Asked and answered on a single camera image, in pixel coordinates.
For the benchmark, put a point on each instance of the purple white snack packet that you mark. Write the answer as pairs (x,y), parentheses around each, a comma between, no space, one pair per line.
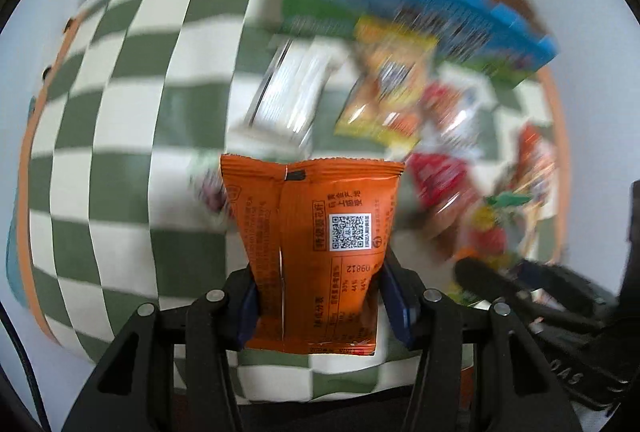
(212,187)

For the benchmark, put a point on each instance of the green white checkered mat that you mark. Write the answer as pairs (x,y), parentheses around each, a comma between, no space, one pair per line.
(150,137)

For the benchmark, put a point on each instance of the red white snack packet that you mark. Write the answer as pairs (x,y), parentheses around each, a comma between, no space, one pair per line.
(452,110)

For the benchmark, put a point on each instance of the green yellow snack packet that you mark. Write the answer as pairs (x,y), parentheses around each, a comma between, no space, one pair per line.
(500,212)

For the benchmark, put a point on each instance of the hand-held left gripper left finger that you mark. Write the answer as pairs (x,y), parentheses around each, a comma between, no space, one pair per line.
(247,307)

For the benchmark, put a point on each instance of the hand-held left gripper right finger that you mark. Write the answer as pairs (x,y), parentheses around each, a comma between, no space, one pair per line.
(400,307)

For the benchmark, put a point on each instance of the white cookie packet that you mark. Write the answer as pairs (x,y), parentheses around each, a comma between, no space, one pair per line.
(292,87)

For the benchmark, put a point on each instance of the yellow orange snack packet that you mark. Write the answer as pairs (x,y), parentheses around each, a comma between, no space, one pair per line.
(387,82)

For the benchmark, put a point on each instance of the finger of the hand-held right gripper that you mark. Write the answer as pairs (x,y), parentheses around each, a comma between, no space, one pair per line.
(565,289)
(487,279)

